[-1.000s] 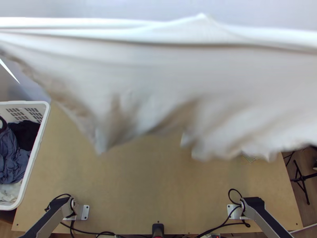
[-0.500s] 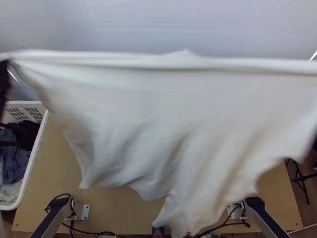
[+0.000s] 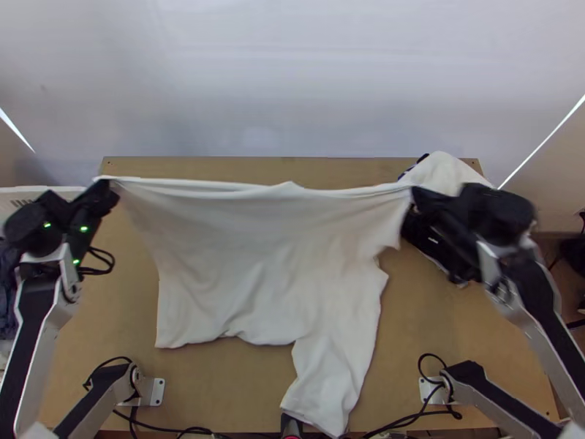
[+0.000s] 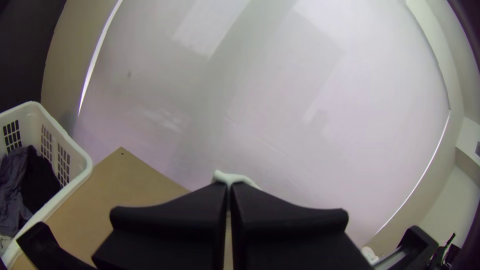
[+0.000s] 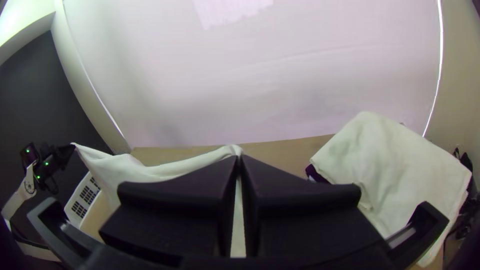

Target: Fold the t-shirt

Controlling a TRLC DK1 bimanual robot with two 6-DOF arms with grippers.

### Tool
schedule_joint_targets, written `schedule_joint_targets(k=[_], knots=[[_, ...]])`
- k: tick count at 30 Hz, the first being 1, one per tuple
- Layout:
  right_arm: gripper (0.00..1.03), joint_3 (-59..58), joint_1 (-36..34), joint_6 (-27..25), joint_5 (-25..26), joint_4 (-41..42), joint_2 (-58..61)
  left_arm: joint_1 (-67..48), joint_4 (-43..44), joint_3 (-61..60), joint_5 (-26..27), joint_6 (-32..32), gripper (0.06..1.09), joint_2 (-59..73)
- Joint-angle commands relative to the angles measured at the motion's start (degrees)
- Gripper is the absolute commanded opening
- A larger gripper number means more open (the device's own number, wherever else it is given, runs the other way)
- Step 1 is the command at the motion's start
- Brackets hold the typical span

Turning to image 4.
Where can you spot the white laundry basket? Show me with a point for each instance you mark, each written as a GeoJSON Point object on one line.
{"type": "Point", "coordinates": [73, 161]}

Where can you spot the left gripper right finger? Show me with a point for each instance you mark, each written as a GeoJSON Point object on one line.
{"type": "Point", "coordinates": [285, 236]}

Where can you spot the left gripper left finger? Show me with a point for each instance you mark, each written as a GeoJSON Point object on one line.
{"type": "Point", "coordinates": [176, 232]}

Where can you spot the white t-shirt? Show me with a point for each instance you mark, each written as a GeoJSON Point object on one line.
{"type": "Point", "coordinates": [225, 175]}

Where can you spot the heap of clothes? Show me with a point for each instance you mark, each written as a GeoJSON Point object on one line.
{"type": "Point", "coordinates": [22, 183]}

